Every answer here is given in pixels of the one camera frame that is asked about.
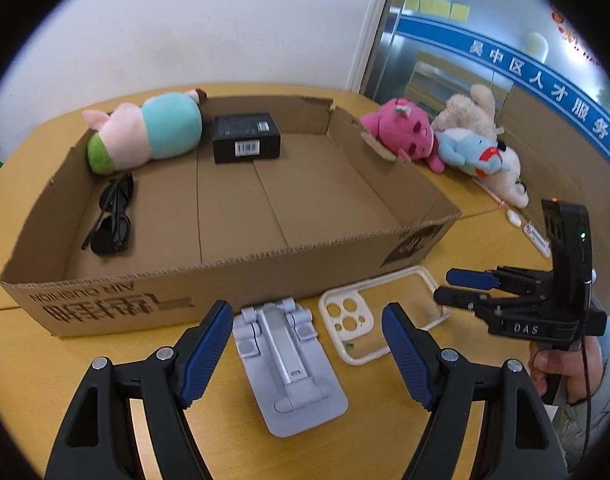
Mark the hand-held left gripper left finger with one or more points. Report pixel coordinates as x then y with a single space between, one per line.
205 355

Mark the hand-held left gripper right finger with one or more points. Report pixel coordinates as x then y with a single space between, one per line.
410 355

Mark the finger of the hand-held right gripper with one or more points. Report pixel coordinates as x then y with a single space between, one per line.
462 277
450 295

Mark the clear white phone case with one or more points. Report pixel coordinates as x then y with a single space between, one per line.
351 314

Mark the brown cardboard box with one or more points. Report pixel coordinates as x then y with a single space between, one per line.
135 300

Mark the grey folding phone stand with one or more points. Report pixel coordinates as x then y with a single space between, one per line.
295 385

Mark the person's right forearm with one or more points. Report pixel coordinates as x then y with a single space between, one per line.
600 410

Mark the person's right hand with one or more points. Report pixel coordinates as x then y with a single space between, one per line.
585 370

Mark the small white earbud case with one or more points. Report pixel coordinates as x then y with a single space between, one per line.
513 216

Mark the pink pen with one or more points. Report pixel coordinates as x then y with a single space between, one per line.
495 195

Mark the white plush toy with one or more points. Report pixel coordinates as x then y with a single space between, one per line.
510 170

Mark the blue plush toy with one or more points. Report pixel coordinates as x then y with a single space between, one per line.
465 150

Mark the black sunglasses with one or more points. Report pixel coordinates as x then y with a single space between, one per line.
112 237

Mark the pink plush toy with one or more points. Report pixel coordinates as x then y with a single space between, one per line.
400 130

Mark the beige plush toy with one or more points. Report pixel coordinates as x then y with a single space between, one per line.
465 110

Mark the blue door banner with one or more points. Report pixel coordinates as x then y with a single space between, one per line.
510 70

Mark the black product box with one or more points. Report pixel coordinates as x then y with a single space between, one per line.
245 135

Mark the red door sticker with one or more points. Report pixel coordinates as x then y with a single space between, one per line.
565 30

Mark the glass door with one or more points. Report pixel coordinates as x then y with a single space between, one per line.
425 50

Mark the pink and teal pig plush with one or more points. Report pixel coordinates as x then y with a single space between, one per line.
155 125

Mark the yellow sticky note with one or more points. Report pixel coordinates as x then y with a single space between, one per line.
441 8
411 4
427 6
460 11

